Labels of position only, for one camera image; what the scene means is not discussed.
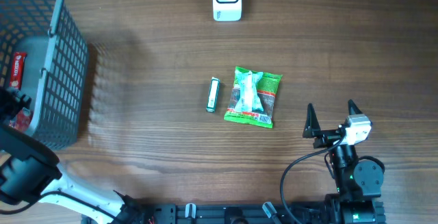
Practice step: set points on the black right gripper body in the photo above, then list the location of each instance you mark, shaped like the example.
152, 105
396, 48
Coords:
328, 138

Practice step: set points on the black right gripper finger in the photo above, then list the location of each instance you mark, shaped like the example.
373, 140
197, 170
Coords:
352, 108
312, 127

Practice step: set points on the green snack bag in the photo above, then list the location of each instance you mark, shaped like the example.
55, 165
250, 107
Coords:
266, 90

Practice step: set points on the light teal tissue packet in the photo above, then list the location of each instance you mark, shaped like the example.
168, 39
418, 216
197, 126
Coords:
249, 100

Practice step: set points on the green white gum pack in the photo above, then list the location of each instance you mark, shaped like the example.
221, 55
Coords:
213, 94

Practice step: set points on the red chocolate bar wrapper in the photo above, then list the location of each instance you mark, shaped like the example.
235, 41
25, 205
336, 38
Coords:
16, 78

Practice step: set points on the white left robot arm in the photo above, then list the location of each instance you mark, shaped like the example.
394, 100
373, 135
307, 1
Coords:
33, 174

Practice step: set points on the grey plastic mesh basket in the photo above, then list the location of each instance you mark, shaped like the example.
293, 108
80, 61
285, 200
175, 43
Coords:
55, 68

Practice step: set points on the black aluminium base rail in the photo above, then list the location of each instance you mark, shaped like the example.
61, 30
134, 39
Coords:
305, 212

